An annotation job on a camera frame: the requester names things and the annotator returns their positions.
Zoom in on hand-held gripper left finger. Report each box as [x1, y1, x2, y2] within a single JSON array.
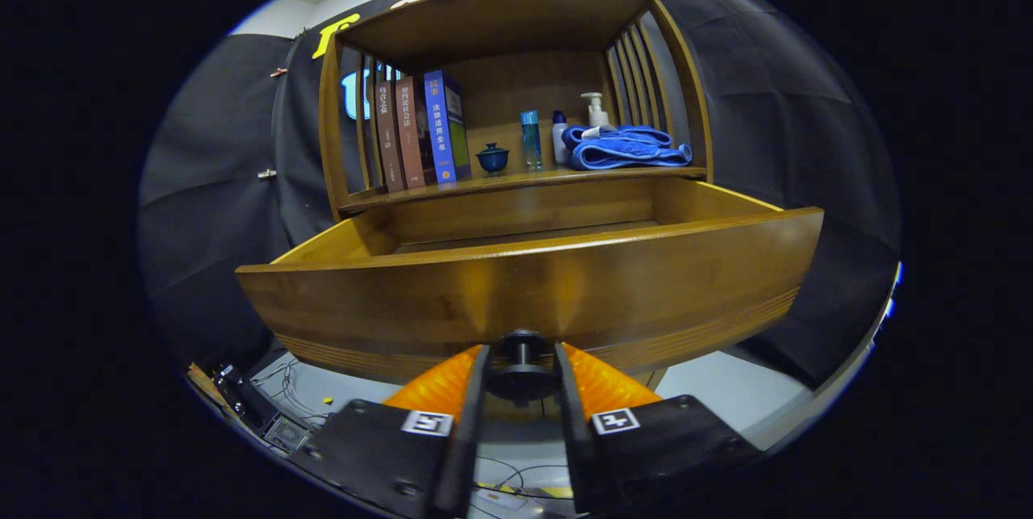
[[286, 344, 491, 519]]

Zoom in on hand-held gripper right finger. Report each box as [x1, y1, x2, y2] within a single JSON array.
[[553, 341, 763, 516]]

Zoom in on wooden drawer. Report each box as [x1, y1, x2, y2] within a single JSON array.
[[236, 176, 826, 403]]

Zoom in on wooden countertop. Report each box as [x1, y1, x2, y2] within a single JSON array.
[[339, 166, 707, 213]]

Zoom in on wooden cabinet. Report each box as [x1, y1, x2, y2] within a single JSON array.
[[319, 0, 715, 391]]

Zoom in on yellow floor tape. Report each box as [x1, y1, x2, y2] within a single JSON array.
[[476, 483, 575, 500]]

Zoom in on black electronic box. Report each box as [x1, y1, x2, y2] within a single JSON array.
[[211, 364, 312, 455]]

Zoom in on blue folded towel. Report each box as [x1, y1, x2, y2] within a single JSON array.
[[563, 125, 693, 171]]

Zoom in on brown book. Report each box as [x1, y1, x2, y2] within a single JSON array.
[[393, 77, 429, 189], [375, 82, 407, 193]]

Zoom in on blue book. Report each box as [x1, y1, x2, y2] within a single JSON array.
[[424, 69, 473, 185]]

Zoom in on clear blue bottle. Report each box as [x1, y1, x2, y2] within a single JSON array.
[[521, 110, 543, 170]]

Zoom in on black backdrop cloth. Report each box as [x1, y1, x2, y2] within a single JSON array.
[[137, 0, 901, 391]]

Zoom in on white pump bottle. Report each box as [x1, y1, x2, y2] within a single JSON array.
[[581, 92, 612, 130]]

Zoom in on thin black cables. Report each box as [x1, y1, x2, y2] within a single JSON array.
[[250, 358, 332, 423]]

